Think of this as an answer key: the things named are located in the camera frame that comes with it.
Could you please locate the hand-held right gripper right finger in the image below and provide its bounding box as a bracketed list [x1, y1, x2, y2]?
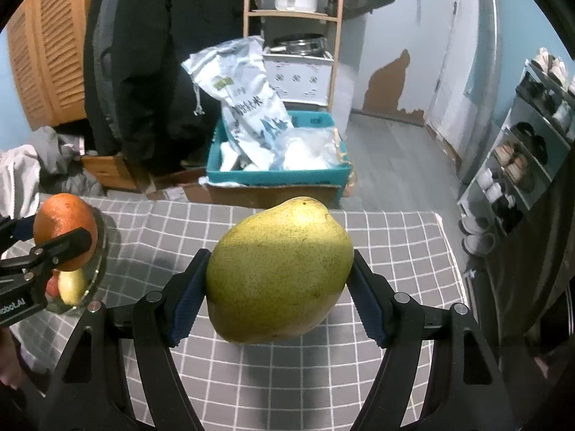
[346, 249, 517, 431]

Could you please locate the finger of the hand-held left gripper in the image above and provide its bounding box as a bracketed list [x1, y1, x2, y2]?
[0, 215, 39, 245]
[29, 227, 93, 270]

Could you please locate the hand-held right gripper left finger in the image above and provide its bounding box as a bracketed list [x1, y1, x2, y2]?
[40, 248, 212, 431]

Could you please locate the large orange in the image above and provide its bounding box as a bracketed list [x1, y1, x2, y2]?
[33, 193, 98, 272]

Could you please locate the dark glass plate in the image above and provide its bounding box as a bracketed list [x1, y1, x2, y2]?
[45, 207, 118, 316]

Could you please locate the yellow-green pear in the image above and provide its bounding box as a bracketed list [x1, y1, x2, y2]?
[57, 268, 88, 305]
[206, 196, 355, 344]

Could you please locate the person's left forearm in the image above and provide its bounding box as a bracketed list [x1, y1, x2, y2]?
[0, 325, 28, 391]

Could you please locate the grey checked tablecloth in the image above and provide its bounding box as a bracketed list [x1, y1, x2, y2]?
[9, 195, 472, 431]

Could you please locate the grey padded jacket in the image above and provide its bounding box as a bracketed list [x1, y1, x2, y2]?
[31, 126, 106, 197]

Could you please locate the wooden drawer unit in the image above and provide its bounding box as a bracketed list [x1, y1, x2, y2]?
[81, 153, 151, 191]

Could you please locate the brown cardboard box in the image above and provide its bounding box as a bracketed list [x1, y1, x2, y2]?
[146, 168, 212, 203]

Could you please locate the teal cardboard box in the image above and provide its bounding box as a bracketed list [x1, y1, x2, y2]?
[200, 110, 355, 209]

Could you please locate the white plastic bag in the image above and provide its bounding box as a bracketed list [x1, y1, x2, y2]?
[219, 141, 275, 172]

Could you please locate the dark cloth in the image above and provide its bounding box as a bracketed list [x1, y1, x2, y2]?
[485, 175, 575, 396]

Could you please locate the dark jacket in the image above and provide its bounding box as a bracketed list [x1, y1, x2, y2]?
[83, 0, 131, 156]

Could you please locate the clear plastic bag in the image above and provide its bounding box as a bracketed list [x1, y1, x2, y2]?
[274, 126, 349, 171]

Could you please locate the wooden louvered cabinet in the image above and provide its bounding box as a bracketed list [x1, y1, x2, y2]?
[4, 0, 113, 131]

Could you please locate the white printed rice bag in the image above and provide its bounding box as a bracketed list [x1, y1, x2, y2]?
[182, 36, 295, 169]

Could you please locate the group of shoes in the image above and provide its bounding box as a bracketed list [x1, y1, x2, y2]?
[460, 47, 575, 254]

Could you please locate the black coat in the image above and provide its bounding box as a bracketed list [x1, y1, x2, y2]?
[112, 0, 247, 176]

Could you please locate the white storage basket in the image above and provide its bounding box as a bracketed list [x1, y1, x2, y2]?
[263, 51, 335, 104]

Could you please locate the grey shoe rack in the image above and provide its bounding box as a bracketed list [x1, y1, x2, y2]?
[457, 47, 575, 252]

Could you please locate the light blue door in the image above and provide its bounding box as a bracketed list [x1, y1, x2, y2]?
[427, 0, 499, 180]

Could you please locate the wooden shelf rack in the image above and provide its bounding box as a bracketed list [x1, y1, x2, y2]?
[243, 0, 349, 113]

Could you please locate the steel pan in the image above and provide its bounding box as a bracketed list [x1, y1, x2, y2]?
[270, 35, 326, 55]

